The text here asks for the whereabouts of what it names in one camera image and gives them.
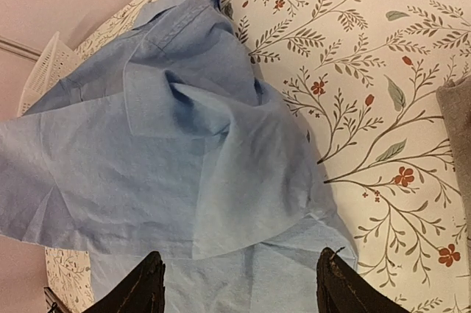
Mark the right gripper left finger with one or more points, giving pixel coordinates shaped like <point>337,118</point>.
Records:
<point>142,290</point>

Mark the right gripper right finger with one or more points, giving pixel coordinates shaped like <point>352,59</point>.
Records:
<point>340,289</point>

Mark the light blue long sleeve shirt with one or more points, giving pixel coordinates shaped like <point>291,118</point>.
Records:
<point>167,140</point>

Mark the grey folded shirt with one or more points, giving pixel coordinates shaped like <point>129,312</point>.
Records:
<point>454,102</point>

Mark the floral table mat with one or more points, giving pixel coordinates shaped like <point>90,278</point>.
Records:
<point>363,74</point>

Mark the white plastic basket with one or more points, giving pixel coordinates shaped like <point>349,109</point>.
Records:
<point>55,62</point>

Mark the left aluminium post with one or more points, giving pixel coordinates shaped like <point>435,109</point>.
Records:
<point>19,49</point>

